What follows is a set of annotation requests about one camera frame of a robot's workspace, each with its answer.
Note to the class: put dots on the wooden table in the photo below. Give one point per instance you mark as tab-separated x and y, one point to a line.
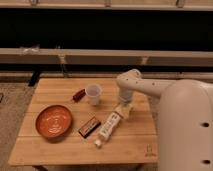
134	141

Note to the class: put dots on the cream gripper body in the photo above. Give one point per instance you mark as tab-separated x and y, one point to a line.
124	110

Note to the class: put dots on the white ceramic cup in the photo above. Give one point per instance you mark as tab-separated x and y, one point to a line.
93	93

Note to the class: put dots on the white squeeze tube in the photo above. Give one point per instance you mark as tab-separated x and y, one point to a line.
107	129

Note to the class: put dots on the red brown eraser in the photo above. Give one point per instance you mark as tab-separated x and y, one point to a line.
79	95

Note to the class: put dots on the dark brown chocolate bar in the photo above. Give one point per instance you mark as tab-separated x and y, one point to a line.
89	127

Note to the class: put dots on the orange ceramic bowl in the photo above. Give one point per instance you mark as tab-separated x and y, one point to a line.
54	121

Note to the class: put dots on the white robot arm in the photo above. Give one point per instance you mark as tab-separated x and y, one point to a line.
185	119

